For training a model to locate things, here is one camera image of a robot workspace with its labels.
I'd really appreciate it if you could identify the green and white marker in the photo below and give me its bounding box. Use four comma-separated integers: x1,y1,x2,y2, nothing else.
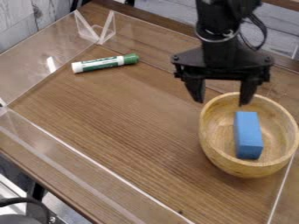
70,53,138,74

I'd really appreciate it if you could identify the blue rectangular block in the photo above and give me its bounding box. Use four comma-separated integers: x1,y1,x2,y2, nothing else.
233,111,264,160

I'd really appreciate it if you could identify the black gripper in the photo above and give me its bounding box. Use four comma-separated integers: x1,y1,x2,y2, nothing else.
170,43,273,106

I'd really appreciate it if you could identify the clear acrylic tray wall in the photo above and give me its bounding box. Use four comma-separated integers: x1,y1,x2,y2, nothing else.
0,4,299,224

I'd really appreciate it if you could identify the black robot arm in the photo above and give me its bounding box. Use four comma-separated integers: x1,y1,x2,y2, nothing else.
172,0,273,106

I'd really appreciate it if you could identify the brown wooden bowl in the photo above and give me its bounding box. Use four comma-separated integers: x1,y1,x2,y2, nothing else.
198,92,299,179

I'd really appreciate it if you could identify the black table leg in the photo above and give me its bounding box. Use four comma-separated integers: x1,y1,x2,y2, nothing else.
30,183,46,201

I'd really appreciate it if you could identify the black cable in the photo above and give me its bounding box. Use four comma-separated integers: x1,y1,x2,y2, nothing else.
0,197,52,224

